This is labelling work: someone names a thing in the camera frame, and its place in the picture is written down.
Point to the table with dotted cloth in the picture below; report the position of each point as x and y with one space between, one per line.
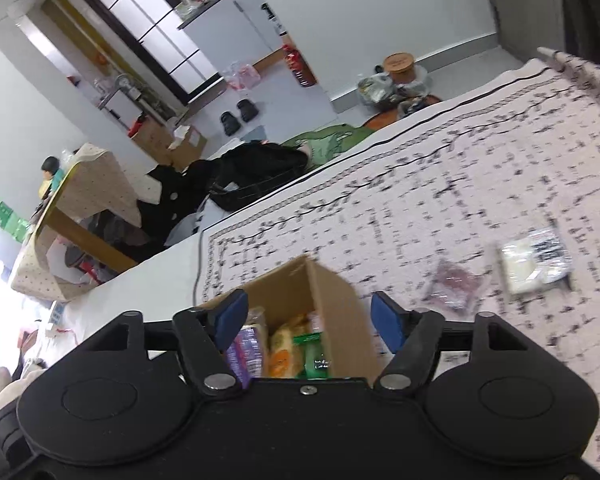
95 185

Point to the brown carton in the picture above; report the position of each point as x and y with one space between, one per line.
167 142

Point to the pink plastic bag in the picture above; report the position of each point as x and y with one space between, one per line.
241 76

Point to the black-framed sliding door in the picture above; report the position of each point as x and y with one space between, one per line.
150 25

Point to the jar with wooden lid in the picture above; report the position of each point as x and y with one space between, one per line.
399 67

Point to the clear plastic bag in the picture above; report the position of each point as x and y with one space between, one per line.
376 89

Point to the white snack packet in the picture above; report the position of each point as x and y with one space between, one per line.
535 260

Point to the white utility sink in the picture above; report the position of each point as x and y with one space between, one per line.
122 100

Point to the orange cracker packet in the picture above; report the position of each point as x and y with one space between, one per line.
282 355

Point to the black slipper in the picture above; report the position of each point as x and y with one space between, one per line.
247 110
228 124

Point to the person's left hand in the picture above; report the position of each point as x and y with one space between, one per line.
22 385

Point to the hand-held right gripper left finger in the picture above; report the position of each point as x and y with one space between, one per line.
232 316

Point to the green cloth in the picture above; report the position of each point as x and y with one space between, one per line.
330 140

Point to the black-flecked white blanket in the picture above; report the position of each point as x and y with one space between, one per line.
455 170

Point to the small green snack packet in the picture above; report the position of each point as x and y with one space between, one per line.
314 357

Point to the black clothing pile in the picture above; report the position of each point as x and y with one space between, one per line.
230 180

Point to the translucent purple snack packet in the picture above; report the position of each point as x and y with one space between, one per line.
455 285

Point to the cardboard box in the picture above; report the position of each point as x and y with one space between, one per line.
340 310

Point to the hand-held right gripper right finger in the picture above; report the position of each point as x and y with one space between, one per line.
387 321

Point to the white cabinet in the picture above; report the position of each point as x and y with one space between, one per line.
240 25

